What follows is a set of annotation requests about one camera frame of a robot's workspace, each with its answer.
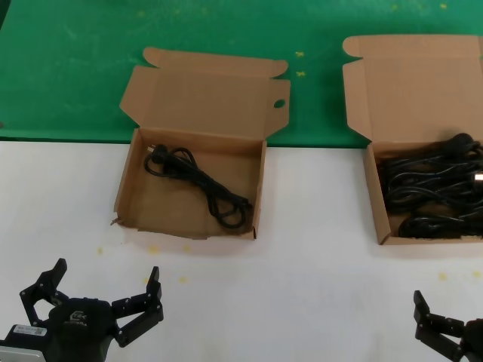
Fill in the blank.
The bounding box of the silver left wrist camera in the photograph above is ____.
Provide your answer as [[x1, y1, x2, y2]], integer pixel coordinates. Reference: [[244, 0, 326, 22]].
[[0, 324, 48, 362]]

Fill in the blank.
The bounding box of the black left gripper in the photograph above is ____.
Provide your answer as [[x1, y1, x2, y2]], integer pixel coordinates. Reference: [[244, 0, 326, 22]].
[[19, 258, 165, 362]]

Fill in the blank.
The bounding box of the green table mat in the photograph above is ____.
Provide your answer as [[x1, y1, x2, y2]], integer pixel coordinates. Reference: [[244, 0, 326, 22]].
[[0, 0, 483, 149]]

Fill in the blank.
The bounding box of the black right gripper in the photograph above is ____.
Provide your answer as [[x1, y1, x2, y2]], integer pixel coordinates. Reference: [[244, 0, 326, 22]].
[[413, 289, 483, 362]]

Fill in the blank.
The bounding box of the plain open cardboard box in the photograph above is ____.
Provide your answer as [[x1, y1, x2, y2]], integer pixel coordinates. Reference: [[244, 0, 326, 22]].
[[342, 35, 483, 246]]

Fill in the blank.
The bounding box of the cardboard box with round hole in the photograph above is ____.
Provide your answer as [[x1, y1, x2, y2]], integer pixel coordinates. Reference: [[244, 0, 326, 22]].
[[109, 46, 291, 241]]

